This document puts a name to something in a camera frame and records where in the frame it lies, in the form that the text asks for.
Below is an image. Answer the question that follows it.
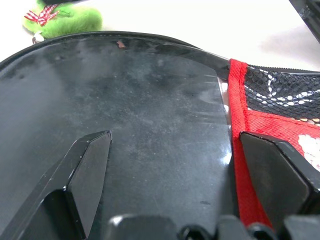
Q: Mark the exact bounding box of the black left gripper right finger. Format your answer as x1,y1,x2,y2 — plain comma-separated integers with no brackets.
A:
239,131,320,226

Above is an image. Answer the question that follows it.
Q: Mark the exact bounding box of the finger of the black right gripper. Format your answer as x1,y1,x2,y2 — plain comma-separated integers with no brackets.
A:
289,0,320,43

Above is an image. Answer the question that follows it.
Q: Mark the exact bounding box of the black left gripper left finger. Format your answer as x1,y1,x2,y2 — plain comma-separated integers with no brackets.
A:
0,130,113,240

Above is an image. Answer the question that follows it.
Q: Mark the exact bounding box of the red bag with mesh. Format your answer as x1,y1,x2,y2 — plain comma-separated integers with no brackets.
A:
217,58,320,230

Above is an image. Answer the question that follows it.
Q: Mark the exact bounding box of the black plastic tray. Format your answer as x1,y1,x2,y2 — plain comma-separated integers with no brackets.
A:
0,31,234,240

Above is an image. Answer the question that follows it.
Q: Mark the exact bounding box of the green plush toy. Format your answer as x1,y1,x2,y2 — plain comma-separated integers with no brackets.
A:
21,0,104,45

